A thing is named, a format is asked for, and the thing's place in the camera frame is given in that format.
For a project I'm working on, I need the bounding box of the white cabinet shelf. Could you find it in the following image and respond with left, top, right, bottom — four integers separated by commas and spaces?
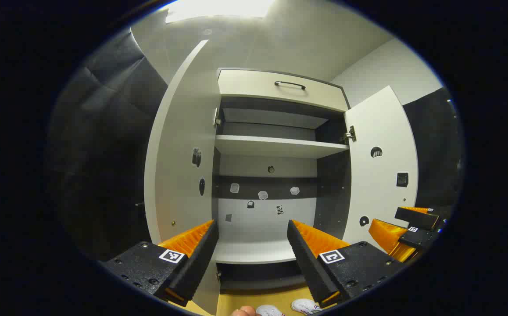
222, 108, 329, 130
215, 239, 301, 265
215, 134, 350, 159

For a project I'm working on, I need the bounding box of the white cabinet door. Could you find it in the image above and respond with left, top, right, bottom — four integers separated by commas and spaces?
343, 86, 419, 253
144, 39, 222, 316

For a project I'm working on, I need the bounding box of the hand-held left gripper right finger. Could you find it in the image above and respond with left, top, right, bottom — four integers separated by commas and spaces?
286, 219, 407, 309

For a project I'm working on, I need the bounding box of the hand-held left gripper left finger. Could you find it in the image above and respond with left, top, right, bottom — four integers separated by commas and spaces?
100, 219, 219, 308

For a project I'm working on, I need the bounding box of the white shoe cabinet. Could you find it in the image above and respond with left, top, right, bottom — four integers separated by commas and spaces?
144, 39, 419, 316

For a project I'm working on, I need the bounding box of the black backdrop cloth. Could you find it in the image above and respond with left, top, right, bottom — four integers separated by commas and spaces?
403, 88, 463, 211
48, 26, 169, 264

